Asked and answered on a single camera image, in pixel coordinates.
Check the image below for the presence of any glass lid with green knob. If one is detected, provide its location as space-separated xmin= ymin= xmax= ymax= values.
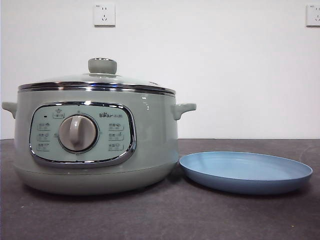
xmin=17 ymin=57 xmax=175 ymax=96

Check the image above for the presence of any pale green electric steamer pot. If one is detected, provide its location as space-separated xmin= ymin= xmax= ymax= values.
xmin=1 ymin=79 xmax=198 ymax=196

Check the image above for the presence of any blue round plate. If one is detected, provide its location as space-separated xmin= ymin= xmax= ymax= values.
xmin=178 ymin=151 xmax=314 ymax=196

